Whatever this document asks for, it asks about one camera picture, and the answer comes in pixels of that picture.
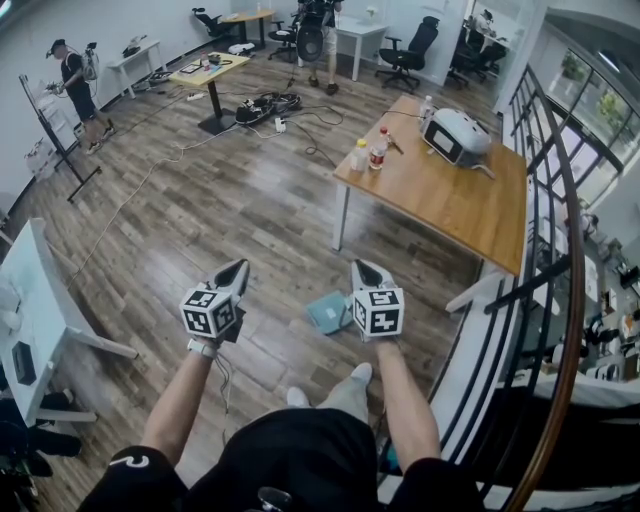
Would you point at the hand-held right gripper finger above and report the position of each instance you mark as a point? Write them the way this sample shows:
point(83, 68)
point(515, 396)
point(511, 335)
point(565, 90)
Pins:
point(356, 280)
point(382, 280)

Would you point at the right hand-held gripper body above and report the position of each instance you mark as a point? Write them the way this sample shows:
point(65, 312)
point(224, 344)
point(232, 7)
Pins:
point(380, 312)

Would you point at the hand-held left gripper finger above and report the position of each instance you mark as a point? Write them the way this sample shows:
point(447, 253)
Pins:
point(245, 287)
point(220, 281)

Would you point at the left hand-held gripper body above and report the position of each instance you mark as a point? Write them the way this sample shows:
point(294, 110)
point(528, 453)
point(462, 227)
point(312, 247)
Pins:
point(207, 317)

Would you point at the teal packet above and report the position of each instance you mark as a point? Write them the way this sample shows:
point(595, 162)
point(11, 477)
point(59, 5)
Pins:
point(320, 320)

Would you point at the person's left forearm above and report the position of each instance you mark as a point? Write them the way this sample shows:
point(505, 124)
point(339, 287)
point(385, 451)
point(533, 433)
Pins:
point(180, 410)

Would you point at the person's right forearm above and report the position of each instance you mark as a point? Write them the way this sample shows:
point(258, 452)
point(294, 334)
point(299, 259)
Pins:
point(407, 410)

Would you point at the person's grey trousers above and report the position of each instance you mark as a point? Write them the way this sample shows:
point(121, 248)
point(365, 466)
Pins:
point(347, 397)

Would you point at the wooden table white legs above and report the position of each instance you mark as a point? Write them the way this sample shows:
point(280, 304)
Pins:
point(450, 210)

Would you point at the person's left white shoe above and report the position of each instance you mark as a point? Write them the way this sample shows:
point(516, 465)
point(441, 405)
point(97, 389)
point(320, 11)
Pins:
point(297, 396)

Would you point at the yellow cap plastic bottle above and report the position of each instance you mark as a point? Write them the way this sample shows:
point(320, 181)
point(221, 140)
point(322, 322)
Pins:
point(359, 156)

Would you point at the red label plastic bottle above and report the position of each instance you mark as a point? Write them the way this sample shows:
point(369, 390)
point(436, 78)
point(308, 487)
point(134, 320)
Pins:
point(378, 152)

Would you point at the teal bag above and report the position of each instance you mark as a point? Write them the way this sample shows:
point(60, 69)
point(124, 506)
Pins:
point(392, 457)

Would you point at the black railing wooden handrail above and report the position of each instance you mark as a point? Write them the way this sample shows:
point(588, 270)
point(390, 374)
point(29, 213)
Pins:
point(530, 285)

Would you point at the person's black shirt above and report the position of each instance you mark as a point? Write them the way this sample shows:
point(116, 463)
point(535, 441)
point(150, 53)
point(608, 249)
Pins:
point(290, 460)

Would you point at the white power strip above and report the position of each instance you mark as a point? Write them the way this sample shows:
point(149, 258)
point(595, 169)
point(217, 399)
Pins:
point(196, 96)
point(280, 125)

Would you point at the white rounded appliance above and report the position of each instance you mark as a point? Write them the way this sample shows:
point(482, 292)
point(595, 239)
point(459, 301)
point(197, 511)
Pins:
point(462, 132)

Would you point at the glass board black stand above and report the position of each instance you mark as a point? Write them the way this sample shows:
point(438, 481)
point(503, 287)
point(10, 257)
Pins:
point(82, 182)

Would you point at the black equipment bundle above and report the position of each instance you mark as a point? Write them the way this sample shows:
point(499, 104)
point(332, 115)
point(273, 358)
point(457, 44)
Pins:
point(250, 112)

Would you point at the clear plastic bottle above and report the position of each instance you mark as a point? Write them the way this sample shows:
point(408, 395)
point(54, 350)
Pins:
point(426, 107)

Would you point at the small black box device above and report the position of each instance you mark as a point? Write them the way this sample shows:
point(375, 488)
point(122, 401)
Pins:
point(22, 362)

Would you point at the black office chair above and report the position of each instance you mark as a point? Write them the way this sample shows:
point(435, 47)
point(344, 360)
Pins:
point(475, 55)
point(282, 37)
point(412, 55)
point(212, 22)

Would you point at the white desk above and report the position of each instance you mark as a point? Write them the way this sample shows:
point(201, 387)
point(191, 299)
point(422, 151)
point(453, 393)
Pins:
point(360, 25)
point(135, 52)

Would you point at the round wooden table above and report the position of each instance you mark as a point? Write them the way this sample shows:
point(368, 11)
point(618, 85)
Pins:
point(250, 15)

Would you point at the large window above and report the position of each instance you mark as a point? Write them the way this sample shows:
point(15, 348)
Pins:
point(600, 100)

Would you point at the yellow top pedestal table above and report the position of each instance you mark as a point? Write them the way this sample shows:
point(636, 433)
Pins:
point(210, 70)

